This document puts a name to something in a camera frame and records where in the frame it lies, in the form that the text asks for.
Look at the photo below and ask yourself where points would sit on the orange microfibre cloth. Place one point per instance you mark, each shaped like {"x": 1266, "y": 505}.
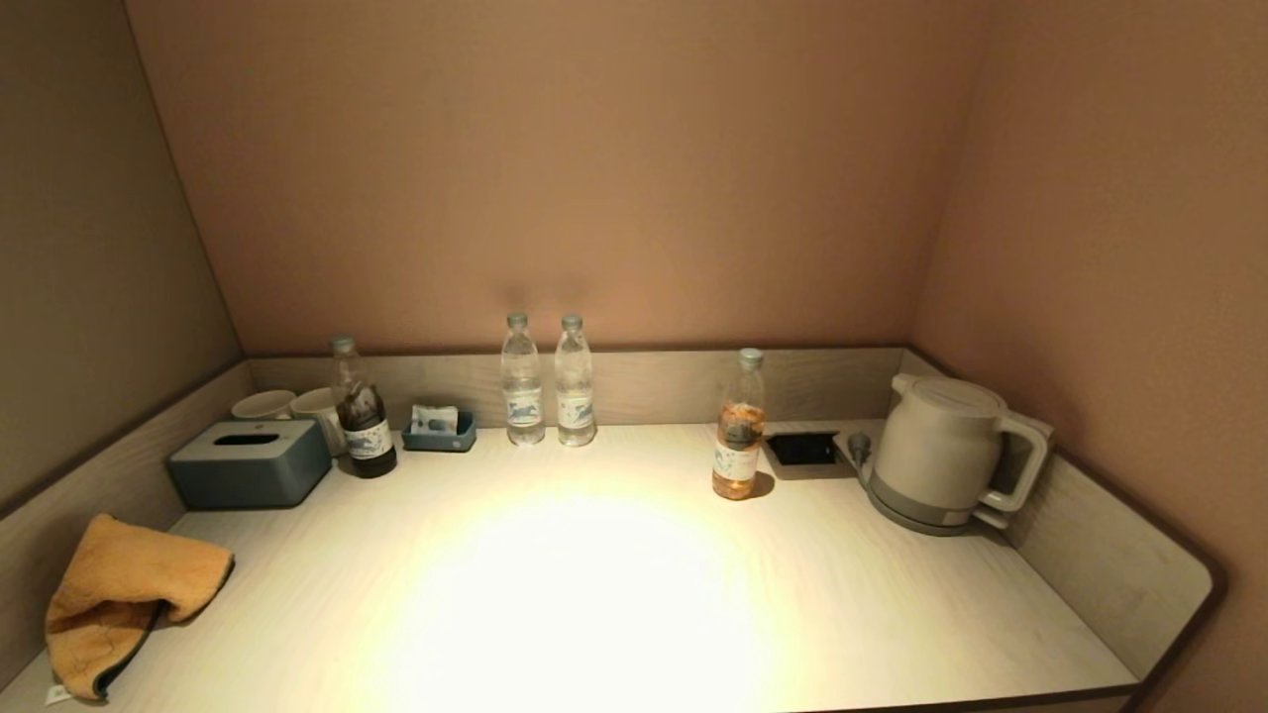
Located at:
{"x": 119, "y": 584}

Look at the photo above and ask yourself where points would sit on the raised wooden desk rim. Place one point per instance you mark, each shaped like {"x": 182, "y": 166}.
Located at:
{"x": 644, "y": 386}

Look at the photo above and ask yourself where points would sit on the clear water bottle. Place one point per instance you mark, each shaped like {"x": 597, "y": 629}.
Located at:
{"x": 575, "y": 396}
{"x": 522, "y": 396}

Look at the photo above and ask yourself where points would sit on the bottle with amber drink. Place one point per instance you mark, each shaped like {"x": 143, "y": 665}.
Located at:
{"x": 738, "y": 446}

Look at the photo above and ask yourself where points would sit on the black recessed power socket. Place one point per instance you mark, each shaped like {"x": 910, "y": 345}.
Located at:
{"x": 802, "y": 449}

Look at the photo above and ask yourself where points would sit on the pale sachet packet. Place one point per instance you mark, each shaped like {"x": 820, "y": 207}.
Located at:
{"x": 434, "y": 419}

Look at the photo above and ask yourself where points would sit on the small blue tray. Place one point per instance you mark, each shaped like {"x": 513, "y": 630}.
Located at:
{"x": 441, "y": 442}

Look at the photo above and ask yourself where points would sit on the grey kettle plug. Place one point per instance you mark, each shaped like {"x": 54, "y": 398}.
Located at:
{"x": 859, "y": 446}

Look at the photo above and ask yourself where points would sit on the bottle with dark drink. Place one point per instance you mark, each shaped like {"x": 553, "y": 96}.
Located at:
{"x": 365, "y": 426}

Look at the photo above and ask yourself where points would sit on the beige electric kettle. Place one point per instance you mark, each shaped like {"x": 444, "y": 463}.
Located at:
{"x": 936, "y": 446}

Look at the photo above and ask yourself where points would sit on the white ceramic cup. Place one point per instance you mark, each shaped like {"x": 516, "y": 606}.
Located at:
{"x": 319, "y": 406}
{"x": 260, "y": 405}

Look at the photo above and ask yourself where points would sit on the grey kettle base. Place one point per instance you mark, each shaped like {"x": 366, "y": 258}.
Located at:
{"x": 991, "y": 518}

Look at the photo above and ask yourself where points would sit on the blue-grey tissue box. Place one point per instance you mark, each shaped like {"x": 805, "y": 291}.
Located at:
{"x": 248, "y": 470}

